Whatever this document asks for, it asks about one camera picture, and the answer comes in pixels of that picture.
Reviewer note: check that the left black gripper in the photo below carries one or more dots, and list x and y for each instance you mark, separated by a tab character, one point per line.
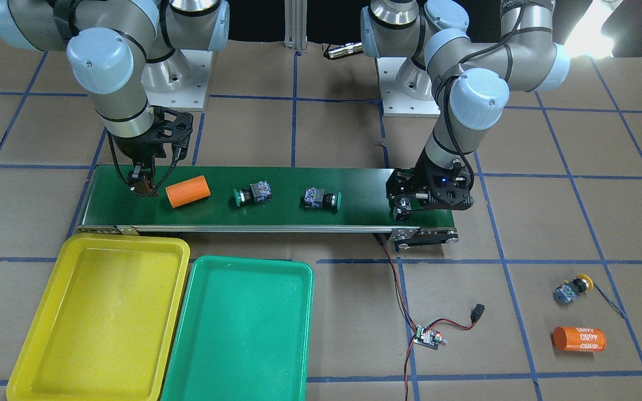
423	174

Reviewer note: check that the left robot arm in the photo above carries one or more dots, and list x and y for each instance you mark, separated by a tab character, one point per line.
470	83

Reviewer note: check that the black barrel plug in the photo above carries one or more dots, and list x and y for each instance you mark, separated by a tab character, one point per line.
476	313

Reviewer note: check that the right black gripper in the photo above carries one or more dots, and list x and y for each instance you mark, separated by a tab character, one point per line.
133	147

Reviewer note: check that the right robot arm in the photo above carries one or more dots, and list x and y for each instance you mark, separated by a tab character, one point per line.
143	63

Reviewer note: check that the small green controller board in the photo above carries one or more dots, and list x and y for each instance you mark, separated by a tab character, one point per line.
428	338

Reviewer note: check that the green plastic tray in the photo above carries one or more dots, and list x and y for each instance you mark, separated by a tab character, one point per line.
243	332

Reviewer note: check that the yellow plastic tray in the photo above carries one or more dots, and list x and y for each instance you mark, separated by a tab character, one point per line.
104	327

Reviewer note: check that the orange cylinder with 4680 label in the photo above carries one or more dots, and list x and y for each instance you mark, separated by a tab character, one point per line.
578	339

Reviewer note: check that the yellow push button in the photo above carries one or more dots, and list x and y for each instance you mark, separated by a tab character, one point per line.
570	290

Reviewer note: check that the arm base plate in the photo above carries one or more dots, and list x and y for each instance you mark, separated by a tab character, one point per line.
179	82
405	89

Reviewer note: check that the green push button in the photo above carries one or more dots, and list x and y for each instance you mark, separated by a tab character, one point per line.
258	192
319	198

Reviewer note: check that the plain orange cylinder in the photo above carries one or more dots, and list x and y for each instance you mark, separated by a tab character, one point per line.
188	191

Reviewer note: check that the aluminium frame post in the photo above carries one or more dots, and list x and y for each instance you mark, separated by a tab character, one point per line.
295	18

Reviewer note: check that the green conveyor belt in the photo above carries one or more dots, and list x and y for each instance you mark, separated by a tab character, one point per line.
111	207

